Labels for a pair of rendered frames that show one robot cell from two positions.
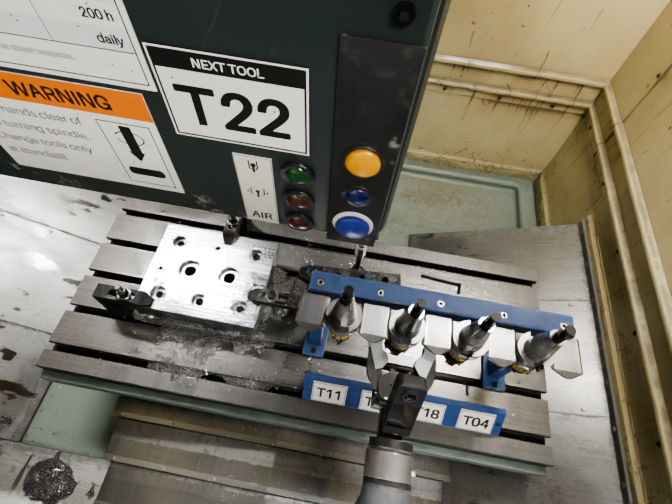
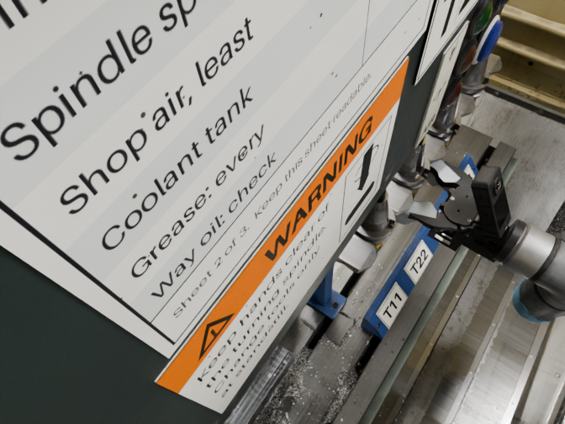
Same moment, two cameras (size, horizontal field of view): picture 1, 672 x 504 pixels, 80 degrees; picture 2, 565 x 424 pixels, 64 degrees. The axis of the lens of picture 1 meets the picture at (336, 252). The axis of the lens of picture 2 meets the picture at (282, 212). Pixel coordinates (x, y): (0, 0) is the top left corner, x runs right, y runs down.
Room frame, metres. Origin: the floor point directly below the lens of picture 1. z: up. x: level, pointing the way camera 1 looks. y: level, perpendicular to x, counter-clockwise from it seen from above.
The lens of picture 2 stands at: (0.17, 0.29, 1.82)
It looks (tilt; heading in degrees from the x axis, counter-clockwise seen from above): 61 degrees down; 308
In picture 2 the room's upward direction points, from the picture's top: 8 degrees counter-clockwise
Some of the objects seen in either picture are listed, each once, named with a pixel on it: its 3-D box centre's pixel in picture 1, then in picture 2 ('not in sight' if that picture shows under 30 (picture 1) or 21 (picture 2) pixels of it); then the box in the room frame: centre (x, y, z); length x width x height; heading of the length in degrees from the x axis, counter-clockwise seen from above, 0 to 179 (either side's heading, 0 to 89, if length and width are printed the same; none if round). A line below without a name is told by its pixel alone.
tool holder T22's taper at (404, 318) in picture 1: (411, 319); (413, 152); (0.24, -0.14, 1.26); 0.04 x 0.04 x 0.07
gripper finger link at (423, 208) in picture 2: (374, 347); (404, 214); (0.22, -0.09, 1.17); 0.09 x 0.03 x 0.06; 20
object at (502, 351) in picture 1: (501, 346); (454, 101); (0.23, -0.30, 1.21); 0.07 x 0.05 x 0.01; 176
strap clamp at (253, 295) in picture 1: (276, 302); not in sight; (0.36, 0.13, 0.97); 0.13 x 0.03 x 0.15; 86
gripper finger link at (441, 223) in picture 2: (380, 371); (437, 215); (0.17, -0.10, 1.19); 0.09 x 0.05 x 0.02; 20
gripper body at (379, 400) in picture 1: (393, 410); (474, 225); (0.12, -0.13, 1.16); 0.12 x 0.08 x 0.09; 176
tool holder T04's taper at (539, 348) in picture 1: (547, 343); (476, 60); (0.23, -0.35, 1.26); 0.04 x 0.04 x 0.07
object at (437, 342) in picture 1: (437, 334); (424, 145); (0.24, -0.19, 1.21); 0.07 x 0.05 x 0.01; 176
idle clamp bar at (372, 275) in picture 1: (349, 281); not in sight; (0.46, -0.04, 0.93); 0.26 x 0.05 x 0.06; 91
